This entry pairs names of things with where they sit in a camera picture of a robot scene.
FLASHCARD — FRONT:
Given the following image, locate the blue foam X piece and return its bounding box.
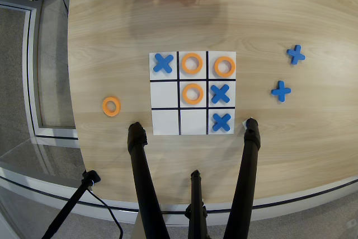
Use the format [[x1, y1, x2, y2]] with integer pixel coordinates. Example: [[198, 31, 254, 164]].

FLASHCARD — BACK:
[[209, 84, 230, 104], [153, 53, 175, 73], [286, 44, 306, 65], [270, 80, 292, 103], [211, 113, 232, 133]]

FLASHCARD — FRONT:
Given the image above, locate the thin black stand pole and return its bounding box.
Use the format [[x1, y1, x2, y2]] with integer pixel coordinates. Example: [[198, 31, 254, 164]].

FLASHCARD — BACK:
[[41, 170, 101, 239]]

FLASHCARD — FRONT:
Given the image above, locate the white tic-tac-toe board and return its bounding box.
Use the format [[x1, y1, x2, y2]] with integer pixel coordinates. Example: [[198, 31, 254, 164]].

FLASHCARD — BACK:
[[148, 51, 237, 136]]

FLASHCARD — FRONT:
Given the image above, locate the short black tripod leg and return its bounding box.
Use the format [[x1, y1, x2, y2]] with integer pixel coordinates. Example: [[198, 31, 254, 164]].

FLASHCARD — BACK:
[[184, 170, 209, 239]]

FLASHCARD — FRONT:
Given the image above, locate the orange foam ring piece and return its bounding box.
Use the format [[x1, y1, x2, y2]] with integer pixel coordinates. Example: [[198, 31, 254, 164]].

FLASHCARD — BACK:
[[181, 83, 204, 104], [214, 56, 237, 78], [101, 96, 122, 118], [181, 53, 204, 76]]

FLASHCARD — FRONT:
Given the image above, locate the grey metal floor frame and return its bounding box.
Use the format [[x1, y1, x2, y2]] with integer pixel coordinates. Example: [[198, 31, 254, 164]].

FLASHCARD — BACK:
[[0, 0, 79, 142]]

